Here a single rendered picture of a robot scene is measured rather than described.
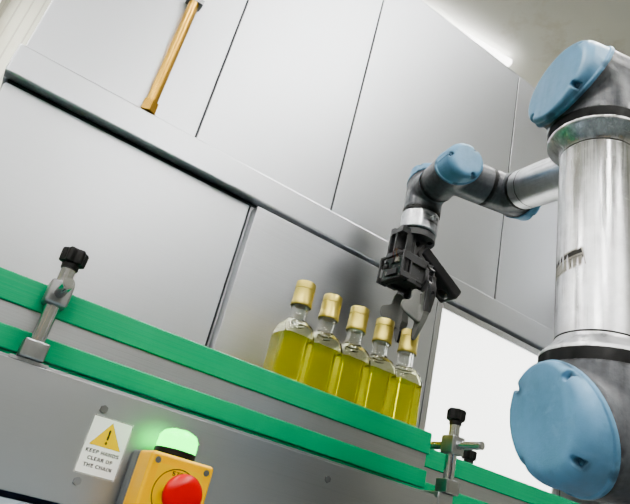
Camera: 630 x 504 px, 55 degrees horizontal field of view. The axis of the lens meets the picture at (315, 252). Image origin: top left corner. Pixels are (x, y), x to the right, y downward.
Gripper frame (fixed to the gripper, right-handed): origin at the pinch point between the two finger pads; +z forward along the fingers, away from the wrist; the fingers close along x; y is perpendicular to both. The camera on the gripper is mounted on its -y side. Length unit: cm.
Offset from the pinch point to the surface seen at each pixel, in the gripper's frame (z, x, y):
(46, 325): 24, 15, 60
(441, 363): -2.8, -12.3, -19.7
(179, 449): 32, 20, 44
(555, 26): -314, -125, -181
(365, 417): 20.3, 13.3, 16.0
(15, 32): -242, -351, 121
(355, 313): 0.8, 0.7, 13.0
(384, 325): 0.8, 1.1, 6.8
